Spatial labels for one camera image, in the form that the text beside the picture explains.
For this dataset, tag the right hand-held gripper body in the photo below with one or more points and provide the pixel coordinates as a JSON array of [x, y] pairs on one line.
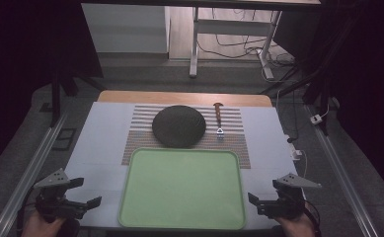
[[286, 202]]

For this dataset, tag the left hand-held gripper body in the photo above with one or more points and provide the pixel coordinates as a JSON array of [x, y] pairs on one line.
[[56, 204]]

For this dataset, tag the person's right hand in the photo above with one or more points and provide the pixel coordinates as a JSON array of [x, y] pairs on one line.
[[294, 227]]

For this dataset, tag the person's left hand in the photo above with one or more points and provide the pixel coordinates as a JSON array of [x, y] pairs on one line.
[[41, 227]]

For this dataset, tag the dark floor plate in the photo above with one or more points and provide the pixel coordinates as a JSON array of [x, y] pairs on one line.
[[64, 139]]

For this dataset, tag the white table cover sheet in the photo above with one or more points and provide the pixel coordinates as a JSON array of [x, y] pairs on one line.
[[104, 138]]

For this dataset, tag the striped woven placemat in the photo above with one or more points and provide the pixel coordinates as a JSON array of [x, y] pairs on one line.
[[224, 148]]

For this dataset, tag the green plastic tray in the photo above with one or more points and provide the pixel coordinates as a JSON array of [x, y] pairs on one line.
[[183, 189]]

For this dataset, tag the white power adapter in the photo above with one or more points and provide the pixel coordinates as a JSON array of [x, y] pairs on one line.
[[316, 119]]

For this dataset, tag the black metal stand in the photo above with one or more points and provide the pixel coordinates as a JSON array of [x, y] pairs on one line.
[[55, 98]]

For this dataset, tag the round black plate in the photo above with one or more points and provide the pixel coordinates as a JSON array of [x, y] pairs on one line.
[[179, 126]]

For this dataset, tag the black tripod stand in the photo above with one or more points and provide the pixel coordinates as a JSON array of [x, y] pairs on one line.
[[311, 82]]

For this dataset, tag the dark curtain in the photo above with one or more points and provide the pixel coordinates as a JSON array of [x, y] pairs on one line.
[[367, 82], [31, 39]]

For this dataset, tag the white cabinet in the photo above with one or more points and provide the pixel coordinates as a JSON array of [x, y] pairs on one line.
[[127, 29]]

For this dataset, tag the aluminium rail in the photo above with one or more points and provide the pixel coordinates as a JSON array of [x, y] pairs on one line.
[[341, 177], [28, 174]]

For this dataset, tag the white metal desk frame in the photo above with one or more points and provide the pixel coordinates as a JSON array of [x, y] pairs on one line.
[[232, 27]]

